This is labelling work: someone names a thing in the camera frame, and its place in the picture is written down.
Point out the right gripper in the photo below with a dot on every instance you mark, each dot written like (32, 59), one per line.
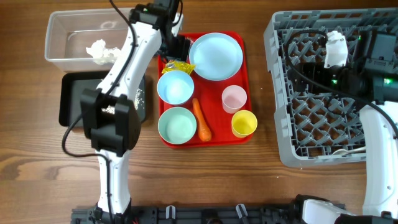
(315, 69)

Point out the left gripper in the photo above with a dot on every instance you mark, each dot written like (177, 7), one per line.
(180, 50)

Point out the yellow wrapper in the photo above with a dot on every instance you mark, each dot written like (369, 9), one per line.
(179, 66)

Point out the light blue bowl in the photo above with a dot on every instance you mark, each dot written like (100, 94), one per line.
(175, 87)

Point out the white rice pile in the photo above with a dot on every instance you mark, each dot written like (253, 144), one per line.
(139, 103)

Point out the white tissue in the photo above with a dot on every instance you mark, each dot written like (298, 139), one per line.
(101, 54)

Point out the green bowl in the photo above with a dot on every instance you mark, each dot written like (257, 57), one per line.
(177, 125)

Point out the orange carrot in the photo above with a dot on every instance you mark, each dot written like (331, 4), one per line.
(204, 132)

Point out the red foil wrapper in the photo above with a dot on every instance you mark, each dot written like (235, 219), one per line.
(191, 41)

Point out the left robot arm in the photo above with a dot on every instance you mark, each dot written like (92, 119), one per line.
(109, 117)

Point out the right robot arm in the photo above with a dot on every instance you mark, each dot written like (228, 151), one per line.
(370, 81)

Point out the grey dishwasher rack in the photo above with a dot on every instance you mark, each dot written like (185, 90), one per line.
(309, 126)

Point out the light blue plate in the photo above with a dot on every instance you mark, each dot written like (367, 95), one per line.
(216, 56)

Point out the red serving tray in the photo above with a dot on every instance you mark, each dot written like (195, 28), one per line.
(209, 95)

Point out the white spoon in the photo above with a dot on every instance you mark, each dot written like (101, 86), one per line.
(343, 152)

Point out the pink cup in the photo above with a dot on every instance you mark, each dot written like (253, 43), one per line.
(233, 98)

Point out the yellow cup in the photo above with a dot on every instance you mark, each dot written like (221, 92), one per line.
(243, 123)

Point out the clear plastic bin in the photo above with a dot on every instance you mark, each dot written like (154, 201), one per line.
(70, 33)

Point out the black plastic tray bin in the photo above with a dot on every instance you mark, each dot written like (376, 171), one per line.
(73, 85)

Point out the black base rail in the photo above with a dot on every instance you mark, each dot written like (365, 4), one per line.
(201, 215)

